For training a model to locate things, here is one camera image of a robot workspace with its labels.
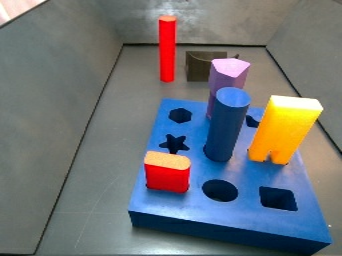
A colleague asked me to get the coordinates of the yellow arch block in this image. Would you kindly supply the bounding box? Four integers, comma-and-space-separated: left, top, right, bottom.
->
248, 95, 323, 165

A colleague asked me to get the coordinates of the short red rounded block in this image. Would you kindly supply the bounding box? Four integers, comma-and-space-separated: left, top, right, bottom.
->
142, 151, 190, 193

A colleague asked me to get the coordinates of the blue shape sorter board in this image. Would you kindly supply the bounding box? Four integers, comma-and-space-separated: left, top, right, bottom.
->
128, 99, 332, 255

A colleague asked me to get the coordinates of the grey metal angle bracket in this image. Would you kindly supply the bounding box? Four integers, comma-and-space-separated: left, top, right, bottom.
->
185, 51, 240, 82

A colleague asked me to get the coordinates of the tall red hexagon peg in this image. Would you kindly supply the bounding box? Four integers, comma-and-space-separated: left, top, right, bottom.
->
157, 15, 176, 83

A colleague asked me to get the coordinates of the purple pentagon peg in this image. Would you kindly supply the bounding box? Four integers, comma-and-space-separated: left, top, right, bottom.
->
205, 58, 249, 117

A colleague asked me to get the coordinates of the blue cylinder peg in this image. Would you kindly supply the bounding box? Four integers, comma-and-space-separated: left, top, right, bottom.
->
204, 87, 251, 162

